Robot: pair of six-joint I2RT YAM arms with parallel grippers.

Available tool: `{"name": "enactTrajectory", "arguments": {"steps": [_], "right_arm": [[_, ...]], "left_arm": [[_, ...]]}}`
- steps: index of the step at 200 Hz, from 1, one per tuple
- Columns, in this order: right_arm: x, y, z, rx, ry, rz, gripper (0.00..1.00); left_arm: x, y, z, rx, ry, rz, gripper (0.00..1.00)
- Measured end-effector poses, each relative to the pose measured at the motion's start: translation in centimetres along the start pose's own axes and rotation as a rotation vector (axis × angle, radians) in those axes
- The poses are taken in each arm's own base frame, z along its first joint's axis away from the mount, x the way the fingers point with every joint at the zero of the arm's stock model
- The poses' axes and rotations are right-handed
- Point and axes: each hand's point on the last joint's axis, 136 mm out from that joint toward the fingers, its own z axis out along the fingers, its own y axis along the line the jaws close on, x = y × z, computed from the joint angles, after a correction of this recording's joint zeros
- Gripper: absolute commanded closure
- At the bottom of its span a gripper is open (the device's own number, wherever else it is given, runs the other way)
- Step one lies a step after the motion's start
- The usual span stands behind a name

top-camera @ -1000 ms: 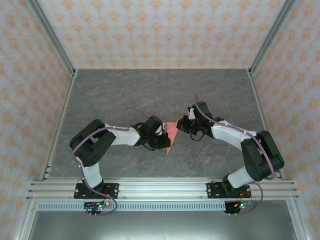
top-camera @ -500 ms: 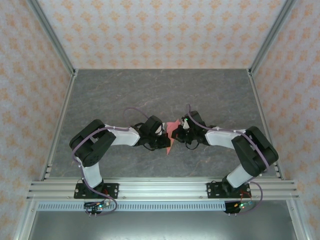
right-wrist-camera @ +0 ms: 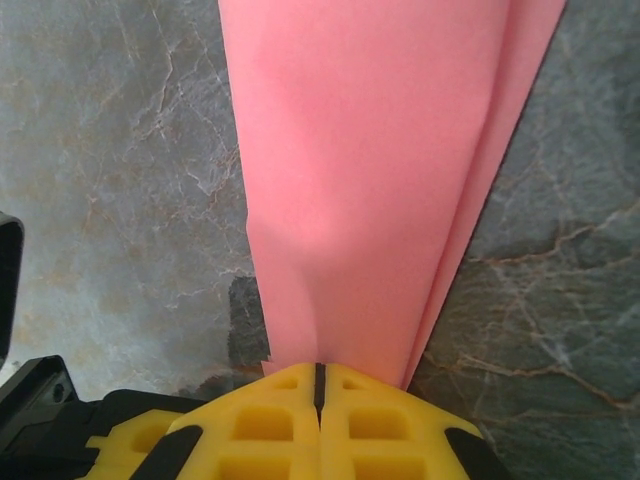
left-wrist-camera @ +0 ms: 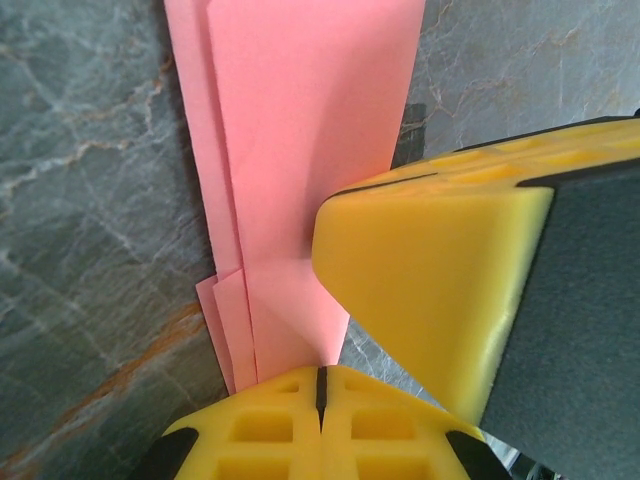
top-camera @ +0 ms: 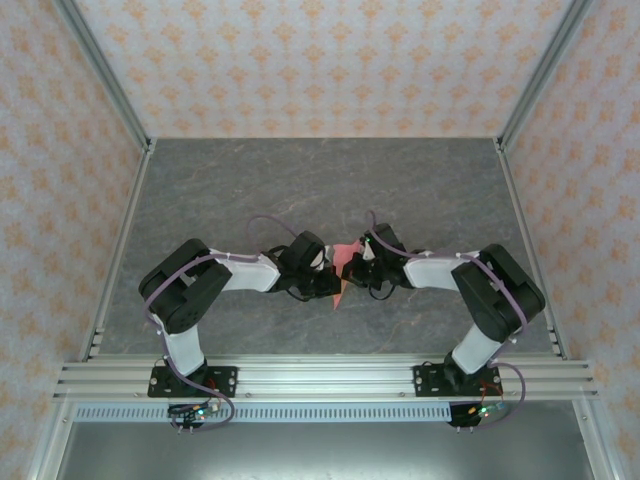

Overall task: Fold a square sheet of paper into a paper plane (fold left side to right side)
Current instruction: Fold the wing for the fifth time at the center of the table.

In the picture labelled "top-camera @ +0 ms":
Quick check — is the pink paper sheet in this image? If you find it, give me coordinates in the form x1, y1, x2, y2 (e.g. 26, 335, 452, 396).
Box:
330, 239, 365, 312

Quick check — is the grey metal panel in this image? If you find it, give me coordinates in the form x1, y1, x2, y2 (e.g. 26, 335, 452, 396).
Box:
54, 421, 596, 480

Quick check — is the right controller board with LEDs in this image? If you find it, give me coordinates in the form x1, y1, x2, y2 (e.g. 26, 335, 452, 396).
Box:
464, 399, 507, 420

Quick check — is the controller board with leds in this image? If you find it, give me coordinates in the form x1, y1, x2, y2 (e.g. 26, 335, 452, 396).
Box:
464, 399, 507, 420
167, 399, 222, 422

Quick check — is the left controller board with LEDs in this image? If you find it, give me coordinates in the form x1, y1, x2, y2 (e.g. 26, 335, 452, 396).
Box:
167, 399, 222, 422

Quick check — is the thin black right gripper cable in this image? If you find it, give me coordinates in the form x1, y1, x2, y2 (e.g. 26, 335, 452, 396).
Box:
368, 278, 397, 302

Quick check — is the aluminium mounting rail beam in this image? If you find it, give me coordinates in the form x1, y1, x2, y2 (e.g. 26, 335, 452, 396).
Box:
52, 352, 599, 401

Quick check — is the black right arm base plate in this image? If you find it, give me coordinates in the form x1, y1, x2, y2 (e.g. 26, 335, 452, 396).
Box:
412, 363, 501, 399

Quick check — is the grey slotted cable duct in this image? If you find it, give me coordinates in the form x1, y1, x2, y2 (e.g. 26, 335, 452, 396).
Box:
73, 403, 454, 424

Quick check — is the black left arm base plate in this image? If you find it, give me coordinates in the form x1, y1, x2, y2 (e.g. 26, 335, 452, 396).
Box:
147, 365, 239, 399

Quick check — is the aluminium table side rail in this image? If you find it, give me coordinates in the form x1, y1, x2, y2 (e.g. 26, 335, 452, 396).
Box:
493, 137, 570, 362
79, 139, 157, 362

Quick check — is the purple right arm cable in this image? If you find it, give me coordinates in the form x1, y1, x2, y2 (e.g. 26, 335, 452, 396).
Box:
364, 209, 530, 432

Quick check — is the aluminium frame post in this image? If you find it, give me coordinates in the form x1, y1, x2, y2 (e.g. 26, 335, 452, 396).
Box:
52, 0, 155, 152
493, 0, 595, 151

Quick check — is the aluminium frame leg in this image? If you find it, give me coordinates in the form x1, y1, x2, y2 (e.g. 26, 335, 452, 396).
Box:
27, 399, 76, 480
572, 399, 615, 480

